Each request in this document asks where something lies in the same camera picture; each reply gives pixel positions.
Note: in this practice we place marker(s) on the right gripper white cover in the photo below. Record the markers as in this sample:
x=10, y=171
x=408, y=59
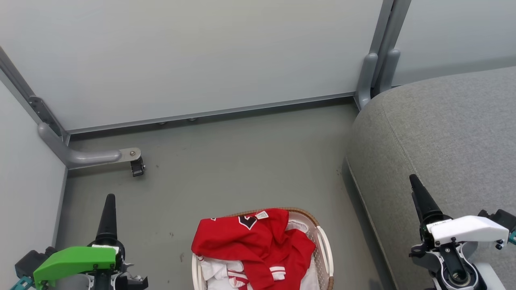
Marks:
x=463, y=229

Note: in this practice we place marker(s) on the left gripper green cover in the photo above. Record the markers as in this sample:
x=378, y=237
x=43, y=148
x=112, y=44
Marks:
x=72, y=262

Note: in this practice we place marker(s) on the red jersey with white trim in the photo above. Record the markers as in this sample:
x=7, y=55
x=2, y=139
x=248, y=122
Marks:
x=258, y=241

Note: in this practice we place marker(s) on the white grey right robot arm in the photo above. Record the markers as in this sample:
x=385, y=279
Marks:
x=489, y=278

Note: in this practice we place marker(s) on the grey fabric sofa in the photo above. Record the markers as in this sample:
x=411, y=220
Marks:
x=439, y=153

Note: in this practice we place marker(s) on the white clothes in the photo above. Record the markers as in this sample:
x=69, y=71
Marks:
x=219, y=270

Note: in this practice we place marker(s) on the black caster wheel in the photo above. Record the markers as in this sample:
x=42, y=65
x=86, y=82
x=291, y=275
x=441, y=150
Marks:
x=137, y=167

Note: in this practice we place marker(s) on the long grey partition foot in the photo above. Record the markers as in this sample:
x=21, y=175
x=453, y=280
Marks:
x=80, y=157

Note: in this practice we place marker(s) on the white laundry basket brown rim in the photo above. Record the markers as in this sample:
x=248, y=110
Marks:
x=324, y=253

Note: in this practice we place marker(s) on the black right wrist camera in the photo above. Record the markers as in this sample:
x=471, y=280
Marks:
x=500, y=219

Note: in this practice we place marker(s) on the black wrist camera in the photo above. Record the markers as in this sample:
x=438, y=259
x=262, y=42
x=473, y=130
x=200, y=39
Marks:
x=32, y=262
x=500, y=219

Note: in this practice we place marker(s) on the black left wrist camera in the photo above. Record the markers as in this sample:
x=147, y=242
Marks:
x=32, y=262

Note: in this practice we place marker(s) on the dark metal bracket plate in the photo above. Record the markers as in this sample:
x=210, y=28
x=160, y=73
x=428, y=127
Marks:
x=45, y=114

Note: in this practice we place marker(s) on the grey partition post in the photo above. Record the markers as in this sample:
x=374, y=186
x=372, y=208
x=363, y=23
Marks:
x=389, y=24

